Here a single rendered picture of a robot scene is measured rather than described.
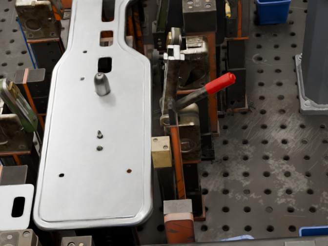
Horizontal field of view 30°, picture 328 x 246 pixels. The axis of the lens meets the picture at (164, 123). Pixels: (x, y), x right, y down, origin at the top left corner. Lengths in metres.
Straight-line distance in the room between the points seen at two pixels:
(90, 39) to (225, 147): 0.44
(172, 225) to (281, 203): 0.63
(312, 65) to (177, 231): 0.78
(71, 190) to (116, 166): 0.10
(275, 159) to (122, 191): 0.52
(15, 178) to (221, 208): 0.50
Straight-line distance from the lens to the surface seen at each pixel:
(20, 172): 1.24
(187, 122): 1.16
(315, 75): 1.57
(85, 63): 1.37
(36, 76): 1.39
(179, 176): 1.14
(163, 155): 1.12
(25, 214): 1.16
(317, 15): 1.45
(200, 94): 1.12
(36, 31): 1.56
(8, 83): 1.22
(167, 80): 1.08
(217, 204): 1.46
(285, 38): 1.84
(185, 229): 0.89
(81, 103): 1.29
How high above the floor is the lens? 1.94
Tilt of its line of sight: 50 degrees down
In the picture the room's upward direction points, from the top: 8 degrees counter-clockwise
